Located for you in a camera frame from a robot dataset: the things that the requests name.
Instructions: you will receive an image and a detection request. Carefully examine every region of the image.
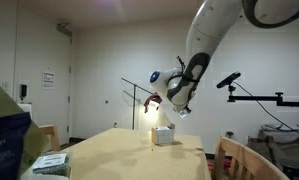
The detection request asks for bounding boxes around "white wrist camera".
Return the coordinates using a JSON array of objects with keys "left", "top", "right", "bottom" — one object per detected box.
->
[{"left": 179, "top": 107, "right": 191, "bottom": 118}]

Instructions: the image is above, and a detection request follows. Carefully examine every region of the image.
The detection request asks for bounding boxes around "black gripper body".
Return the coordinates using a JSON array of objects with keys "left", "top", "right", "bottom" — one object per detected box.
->
[{"left": 144, "top": 93, "right": 162, "bottom": 107}]

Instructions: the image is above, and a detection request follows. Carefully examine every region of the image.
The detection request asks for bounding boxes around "black camera on boom arm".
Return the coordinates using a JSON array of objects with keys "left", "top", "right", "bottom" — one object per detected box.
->
[{"left": 216, "top": 71, "right": 299, "bottom": 108}]

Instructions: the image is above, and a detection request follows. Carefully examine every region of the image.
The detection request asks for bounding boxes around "wall phone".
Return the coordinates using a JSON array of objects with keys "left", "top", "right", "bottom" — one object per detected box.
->
[{"left": 20, "top": 84, "right": 27, "bottom": 99}]

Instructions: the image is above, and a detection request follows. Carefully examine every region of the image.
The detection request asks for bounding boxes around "white tea box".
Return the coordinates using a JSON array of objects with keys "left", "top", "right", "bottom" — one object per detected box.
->
[{"left": 151, "top": 124, "right": 175, "bottom": 145}]

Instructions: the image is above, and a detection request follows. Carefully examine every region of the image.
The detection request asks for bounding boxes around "blue and green snack bag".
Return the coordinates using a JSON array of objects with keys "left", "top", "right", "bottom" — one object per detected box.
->
[{"left": 0, "top": 86, "right": 50, "bottom": 180}]

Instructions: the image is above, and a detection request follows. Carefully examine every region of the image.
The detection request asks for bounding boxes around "wooden chair far left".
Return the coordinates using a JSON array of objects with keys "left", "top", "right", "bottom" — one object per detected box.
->
[{"left": 40, "top": 125, "right": 60, "bottom": 151}]

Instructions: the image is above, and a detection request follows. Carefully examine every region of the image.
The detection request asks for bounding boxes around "paper notice on door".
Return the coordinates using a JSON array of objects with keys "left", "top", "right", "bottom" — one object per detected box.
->
[{"left": 42, "top": 71, "right": 55, "bottom": 90}]

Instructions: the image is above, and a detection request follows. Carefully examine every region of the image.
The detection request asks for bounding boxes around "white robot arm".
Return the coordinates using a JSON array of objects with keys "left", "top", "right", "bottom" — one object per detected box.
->
[{"left": 150, "top": 0, "right": 299, "bottom": 113}]

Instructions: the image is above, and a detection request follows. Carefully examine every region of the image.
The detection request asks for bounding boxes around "wooden chair with dark cushion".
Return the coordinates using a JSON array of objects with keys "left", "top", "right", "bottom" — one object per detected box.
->
[{"left": 211, "top": 137, "right": 290, "bottom": 180}]

